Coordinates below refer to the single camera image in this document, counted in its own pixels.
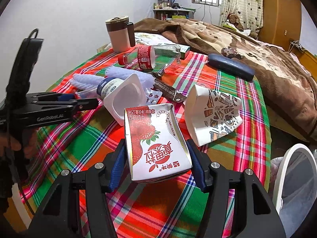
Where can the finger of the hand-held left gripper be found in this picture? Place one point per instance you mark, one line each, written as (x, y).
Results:
(84, 104)
(65, 97)

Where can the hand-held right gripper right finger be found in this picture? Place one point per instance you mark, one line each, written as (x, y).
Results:
(197, 171)

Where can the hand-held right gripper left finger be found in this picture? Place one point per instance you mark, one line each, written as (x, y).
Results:
(118, 171)

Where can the white yogurt cup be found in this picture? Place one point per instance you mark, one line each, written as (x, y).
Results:
(123, 99)

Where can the strawberry milk carton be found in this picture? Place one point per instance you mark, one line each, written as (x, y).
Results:
(153, 148)

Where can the white trash bin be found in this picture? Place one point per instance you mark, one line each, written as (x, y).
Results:
(292, 168)

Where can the person's left hand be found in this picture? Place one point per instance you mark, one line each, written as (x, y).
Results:
(12, 143)

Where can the small white blue-label bottle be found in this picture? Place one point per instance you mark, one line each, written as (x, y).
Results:
(109, 86)

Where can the plaid bed blanket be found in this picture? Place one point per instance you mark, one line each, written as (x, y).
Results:
(161, 203)

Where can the crushed printed paper cup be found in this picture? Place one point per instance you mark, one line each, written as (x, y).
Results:
(215, 119)

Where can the silver pill blister pack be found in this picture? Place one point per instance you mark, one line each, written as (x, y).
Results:
(153, 98)

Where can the brown and white thermos mug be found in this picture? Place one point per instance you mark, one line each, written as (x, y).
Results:
(118, 37)

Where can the clear red-label plastic bottle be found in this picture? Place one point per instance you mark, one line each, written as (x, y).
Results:
(146, 58)

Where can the short brown coffee sachet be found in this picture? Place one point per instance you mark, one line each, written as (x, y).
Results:
(158, 75)

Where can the long brown coffee sachet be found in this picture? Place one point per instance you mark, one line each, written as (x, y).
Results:
(169, 91)

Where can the slim brown flask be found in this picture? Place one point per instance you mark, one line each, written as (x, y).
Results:
(131, 34)

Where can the white floral pillow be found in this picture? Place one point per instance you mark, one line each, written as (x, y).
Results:
(151, 38)

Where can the translucent bin liner bag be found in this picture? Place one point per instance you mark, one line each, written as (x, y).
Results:
(299, 198)

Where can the blue glasses case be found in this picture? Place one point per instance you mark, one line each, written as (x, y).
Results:
(230, 65)

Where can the green white medicine box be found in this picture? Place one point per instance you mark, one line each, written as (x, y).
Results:
(184, 52)

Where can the brown plush blanket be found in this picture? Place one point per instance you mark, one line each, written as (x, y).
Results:
(272, 79)

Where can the small brown toy figure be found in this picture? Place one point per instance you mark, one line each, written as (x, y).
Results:
(229, 52)

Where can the row of toiletry bottles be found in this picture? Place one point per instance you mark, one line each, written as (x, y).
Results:
(166, 4)

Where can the brown teddy bear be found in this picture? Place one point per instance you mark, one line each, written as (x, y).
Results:
(234, 19)

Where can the white power strip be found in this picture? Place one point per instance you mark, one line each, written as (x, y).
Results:
(296, 45)

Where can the heart-print curtain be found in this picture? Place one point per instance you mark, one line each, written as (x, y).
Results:
(242, 0)

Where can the white wall shelf desk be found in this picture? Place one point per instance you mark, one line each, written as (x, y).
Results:
(173, 11)

